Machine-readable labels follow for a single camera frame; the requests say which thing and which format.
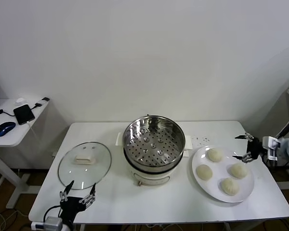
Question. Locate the black USB adapter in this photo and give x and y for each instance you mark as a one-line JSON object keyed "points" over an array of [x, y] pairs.
{"points": [[45, 98]]}

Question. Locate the blue computer mouse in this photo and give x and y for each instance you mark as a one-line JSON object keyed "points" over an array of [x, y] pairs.
{"points": [[4, 128]]}

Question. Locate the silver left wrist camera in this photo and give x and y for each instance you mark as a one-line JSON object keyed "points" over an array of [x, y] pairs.
{"points": [[52, 222]]}

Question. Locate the glass pot lid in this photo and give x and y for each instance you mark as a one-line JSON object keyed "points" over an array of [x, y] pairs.
{"points": [[69, 168]]}

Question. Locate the white round plate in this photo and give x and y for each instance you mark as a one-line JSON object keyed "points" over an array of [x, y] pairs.
{"points": [[212, 187]]}

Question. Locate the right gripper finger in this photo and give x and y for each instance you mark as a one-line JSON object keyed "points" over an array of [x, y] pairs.
{"points": [[248, 137], [246, 158]]}

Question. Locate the white side desk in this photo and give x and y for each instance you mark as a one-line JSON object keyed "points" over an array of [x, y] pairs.
{"points": [[12, 138]]}

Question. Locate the white steamed baozi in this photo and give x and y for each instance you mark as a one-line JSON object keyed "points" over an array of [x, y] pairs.
{"points": [[215, 154], [204, 172], [238, 170], [229, 186]]}

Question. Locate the black smartphone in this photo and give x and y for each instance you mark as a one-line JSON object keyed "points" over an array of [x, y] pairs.
{"points": [[24, 114]]}

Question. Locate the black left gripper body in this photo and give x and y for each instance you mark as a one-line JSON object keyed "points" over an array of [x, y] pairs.
{"points": [[71, 207]]}

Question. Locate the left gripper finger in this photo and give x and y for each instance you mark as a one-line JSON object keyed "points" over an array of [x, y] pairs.
{"points": [[89, 198], [63, 196]]}

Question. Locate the small white object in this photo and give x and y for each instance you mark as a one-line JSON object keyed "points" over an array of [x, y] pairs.
{"points": [[20, 100]]}

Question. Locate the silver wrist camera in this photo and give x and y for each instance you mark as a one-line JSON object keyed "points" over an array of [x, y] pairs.
{"points": [[52, 222], [271, 147]]}

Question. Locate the cream electric cooker base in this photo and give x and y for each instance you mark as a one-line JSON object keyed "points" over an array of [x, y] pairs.
{"points": [[151, 178]]}

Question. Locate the steel steamer basket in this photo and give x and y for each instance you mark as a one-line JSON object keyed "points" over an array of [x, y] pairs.
{"points": [[137, 127]]}

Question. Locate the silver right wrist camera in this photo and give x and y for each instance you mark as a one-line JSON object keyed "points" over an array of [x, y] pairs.
{"points": [[271, 147]]}

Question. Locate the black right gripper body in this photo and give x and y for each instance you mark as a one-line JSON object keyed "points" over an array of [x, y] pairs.
{"points": [[254, 148]]}

